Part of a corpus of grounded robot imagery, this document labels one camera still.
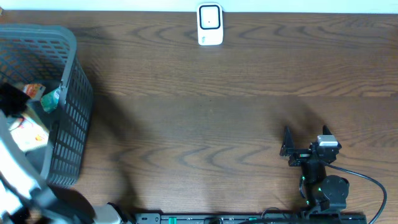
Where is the orange tissue pack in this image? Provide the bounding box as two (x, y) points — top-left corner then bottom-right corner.
(22, 83), (46, 101)

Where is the teal tissue pack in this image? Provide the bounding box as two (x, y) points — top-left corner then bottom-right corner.
(40, 88), (61, 113)

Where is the yellow snack bag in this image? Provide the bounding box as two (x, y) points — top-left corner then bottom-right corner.
(7, 106), (49, 152)

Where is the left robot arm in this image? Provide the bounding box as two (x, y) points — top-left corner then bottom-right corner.
(1, 83), (131, 223)

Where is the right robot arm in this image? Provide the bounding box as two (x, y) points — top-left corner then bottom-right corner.
(279, 126), (349, 219)

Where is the grey plastic shopping basket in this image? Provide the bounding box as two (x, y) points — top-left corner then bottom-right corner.
(1, 24), (94, 187)

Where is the right black cable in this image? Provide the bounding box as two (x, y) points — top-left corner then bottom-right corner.
(317, 157), (388, 224)

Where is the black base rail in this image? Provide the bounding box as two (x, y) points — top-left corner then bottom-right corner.
(134, 211), (367, 224)

